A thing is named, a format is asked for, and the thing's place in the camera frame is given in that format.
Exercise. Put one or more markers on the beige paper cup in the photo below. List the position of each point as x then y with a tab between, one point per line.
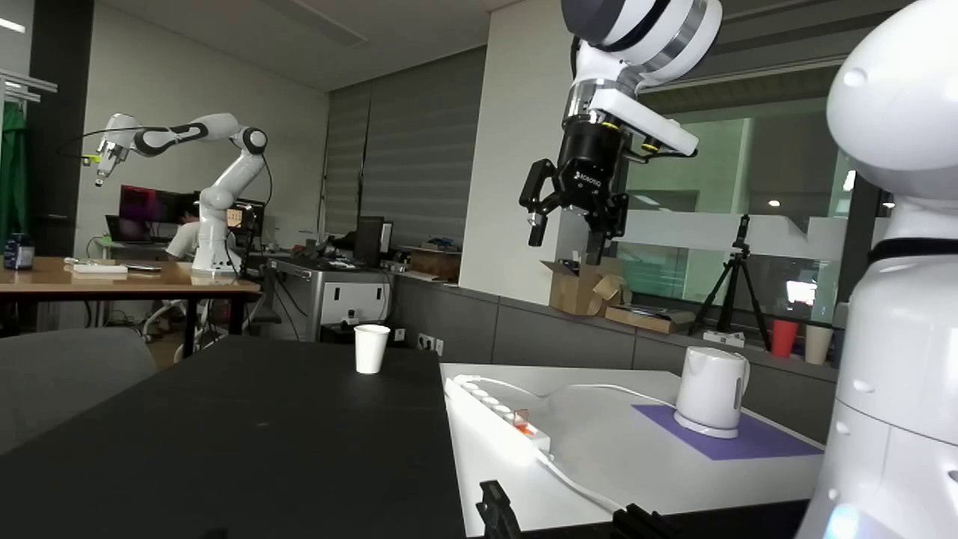
817	344

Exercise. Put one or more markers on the purple mat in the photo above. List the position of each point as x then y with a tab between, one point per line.
759	440

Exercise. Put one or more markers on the open cardboard box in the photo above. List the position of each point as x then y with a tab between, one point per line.
578	288

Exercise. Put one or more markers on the wooden table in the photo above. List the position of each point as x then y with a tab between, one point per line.
120	282

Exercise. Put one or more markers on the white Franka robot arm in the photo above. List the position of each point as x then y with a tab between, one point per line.
900	301

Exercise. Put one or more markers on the white power strip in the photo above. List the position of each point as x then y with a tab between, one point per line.
497	409

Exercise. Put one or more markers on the white cylindrical canister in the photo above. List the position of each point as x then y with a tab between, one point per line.
709	389

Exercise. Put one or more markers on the green cloth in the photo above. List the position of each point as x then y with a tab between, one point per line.
12	168

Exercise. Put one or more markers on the black camera tripod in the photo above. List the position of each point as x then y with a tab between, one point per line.
738	274

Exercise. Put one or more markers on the white paper cup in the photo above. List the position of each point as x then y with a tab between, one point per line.
373	347

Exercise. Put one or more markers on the black table clamp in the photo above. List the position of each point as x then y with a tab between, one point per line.
497	511
638	523

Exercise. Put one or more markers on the grey metal cabinet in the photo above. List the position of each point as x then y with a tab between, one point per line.
332	296

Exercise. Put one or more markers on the grey partition wall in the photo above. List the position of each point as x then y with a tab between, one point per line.
540	332

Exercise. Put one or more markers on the red cup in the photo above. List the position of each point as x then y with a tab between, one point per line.
784	340

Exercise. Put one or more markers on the flat cardboard piece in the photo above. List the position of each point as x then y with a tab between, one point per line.
638	317

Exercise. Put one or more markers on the black computer case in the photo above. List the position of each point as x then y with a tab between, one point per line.
368	240

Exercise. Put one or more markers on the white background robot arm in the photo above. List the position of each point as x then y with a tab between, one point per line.
212	214

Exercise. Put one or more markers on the white wall outlet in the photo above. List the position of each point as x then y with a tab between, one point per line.
430	341

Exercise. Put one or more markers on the grey window blinds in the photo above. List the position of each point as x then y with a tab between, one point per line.
419	151

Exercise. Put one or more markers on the dark computer monitor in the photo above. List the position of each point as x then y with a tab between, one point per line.
150	207

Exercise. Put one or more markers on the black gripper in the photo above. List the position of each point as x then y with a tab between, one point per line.
594	166

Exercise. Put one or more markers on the white flat tray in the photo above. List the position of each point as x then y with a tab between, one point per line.
97	268

